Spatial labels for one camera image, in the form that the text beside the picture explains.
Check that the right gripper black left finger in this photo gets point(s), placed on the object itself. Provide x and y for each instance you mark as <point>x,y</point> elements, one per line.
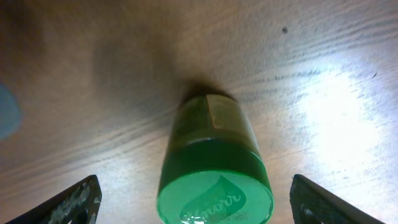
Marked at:
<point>78,204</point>

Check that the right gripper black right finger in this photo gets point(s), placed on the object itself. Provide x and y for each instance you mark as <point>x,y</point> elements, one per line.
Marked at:
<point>311,203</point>

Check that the green lid seasoning jar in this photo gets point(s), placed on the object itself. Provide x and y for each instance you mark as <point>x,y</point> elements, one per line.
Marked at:
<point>213,171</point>

